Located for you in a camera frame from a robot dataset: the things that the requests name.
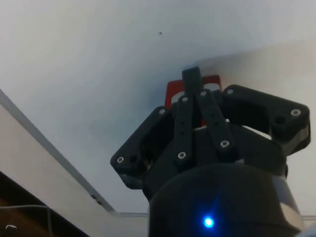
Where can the red cube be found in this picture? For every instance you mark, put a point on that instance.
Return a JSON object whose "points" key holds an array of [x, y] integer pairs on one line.
{"points": [[172, 89]]}

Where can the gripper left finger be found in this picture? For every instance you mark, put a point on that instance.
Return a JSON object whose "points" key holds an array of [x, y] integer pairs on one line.
{"points": [[184, 133]]}

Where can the whiteboard with silver frame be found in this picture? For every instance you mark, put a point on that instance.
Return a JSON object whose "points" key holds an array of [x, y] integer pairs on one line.
{"points": [[74, 74]]}

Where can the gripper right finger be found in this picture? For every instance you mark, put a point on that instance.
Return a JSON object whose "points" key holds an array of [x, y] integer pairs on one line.
{"points": [[214, 123]]}

